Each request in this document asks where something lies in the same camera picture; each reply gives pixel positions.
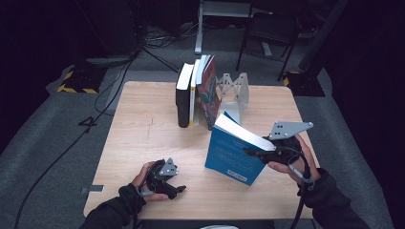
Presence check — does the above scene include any long black floor cable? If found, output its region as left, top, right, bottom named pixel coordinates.
left=13, top=60, right=135, bottom=229

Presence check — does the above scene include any metal expandable book stand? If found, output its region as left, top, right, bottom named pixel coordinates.
left=194, top=72, right=250, bottom=126

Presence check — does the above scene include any person's right hand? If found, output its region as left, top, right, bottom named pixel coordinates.
left=266, top=135, right=321, bottom=186

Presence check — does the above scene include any white metal desk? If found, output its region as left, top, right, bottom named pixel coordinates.
left=194, top=0, right=274, bottom=58

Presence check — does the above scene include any grey stand base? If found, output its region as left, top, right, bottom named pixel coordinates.
left=85, top=54, right=137, bottom=68

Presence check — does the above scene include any short black floor cable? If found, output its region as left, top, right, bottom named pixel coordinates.
left=141, top=47, right=180, bottom=73

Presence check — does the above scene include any colourful illustrated book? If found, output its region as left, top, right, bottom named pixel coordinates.
left=195, top=54, right=223, bottom=132

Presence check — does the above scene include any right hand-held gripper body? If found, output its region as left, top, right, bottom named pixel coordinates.
left=263, top=121, right=314, bottom=166

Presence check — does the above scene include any dark slanted post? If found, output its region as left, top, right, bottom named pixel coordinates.
left=297, top=0, right=350, bottom=72

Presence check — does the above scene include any blue paperback book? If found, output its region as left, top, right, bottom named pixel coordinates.
left=204, top=111, right=277, bottom=187

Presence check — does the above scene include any grey table edge bracket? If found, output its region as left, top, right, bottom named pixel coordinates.
left=80, top=185, right=105, bottom=195

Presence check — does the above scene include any right hand-held gripper cable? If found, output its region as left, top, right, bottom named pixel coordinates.
left=288, top=146, right=315, bottom=229

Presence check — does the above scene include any left hand-held gripper cable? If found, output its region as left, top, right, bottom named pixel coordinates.
left=133, top=187, right=145, bottom=229

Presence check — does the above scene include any black hardcover book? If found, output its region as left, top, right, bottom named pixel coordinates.
left=175, top=62, right=195, bottom=129

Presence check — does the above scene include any hand-held gripper cable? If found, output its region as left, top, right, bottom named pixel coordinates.
left=288, top=146, right=315, bottom=229
left=133, top=187, right=145, bottom=229

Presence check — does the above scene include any bundle of floor cables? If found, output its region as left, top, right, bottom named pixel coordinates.
left=141, top=23, right=200, bottom=50

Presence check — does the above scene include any black base with yellow stripes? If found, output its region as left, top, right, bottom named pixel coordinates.
left=56, top=65, right=108, bottom=94
left=283, top=70, right=327, bottom=98

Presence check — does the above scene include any person's left hand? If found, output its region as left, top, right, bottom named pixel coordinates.
left=131, top=160, right=170, bottom=202

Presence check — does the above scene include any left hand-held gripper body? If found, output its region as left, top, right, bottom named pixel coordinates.
left=145, top=157, right=179, bottom=197

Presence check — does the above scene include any black chair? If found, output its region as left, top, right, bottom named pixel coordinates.
left=235, top=11, right=300, bottom=82

